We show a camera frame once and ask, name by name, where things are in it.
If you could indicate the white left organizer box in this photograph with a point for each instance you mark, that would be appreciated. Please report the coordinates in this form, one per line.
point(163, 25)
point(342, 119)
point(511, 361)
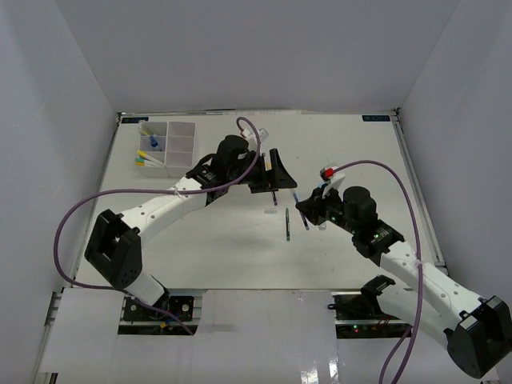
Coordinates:
point(151, 152)

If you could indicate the green highlighter pen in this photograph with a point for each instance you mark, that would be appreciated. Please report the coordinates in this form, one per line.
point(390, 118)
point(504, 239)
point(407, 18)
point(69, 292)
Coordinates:
point(287, 223)

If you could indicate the white front cover panel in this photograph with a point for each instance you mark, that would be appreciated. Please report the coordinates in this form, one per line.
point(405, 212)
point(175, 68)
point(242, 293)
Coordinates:
point(243, 336)

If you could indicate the black table logo label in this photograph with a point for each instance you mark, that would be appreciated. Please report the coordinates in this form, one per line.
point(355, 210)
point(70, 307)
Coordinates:
point(375, 118)
point(133, 120)

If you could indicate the white right organizer box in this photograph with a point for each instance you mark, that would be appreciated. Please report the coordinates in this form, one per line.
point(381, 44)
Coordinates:
point(180, 148)

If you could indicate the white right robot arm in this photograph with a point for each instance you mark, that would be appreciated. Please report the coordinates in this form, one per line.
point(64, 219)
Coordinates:
point(475, 331)

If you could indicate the black left table logo label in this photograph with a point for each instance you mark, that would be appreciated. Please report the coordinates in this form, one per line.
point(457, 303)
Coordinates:
point(133, 120)

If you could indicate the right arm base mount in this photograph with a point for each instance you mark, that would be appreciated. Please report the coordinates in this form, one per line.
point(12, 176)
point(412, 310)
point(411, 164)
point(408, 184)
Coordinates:
point(359, 316)

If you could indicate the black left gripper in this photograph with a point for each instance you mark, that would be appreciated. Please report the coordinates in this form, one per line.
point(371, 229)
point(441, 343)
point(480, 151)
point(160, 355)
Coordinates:
point(269, 180)

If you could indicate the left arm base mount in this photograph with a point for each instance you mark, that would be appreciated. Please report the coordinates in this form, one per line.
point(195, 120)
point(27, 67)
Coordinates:
point(177, 317)

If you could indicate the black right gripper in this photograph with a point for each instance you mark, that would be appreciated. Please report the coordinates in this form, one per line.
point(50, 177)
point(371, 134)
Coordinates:
point(313, 207)

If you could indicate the aluminium table edge rail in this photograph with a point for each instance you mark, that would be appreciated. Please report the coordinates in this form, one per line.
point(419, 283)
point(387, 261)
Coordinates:
point(430, 247)

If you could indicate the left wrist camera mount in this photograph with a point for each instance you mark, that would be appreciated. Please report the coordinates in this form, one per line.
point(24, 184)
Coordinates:
point(258, 134)

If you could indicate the white marker yellow cap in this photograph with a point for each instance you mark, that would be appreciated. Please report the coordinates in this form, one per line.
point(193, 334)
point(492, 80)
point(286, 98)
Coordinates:
point(148, 157)

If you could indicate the white marker orange cap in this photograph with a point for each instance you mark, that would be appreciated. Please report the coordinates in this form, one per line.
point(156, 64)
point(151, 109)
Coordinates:
point(145, 162)

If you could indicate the white organizer box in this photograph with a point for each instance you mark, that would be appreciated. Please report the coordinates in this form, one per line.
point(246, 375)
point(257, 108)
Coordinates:
point(180, 148)
point(151, 152)

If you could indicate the thin yellow highlighter pen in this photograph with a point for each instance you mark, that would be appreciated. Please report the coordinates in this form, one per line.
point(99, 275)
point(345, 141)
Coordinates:
point(143, 129)

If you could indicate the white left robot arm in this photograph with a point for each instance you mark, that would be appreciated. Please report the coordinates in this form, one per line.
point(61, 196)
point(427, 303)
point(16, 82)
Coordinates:
point(115, 245)

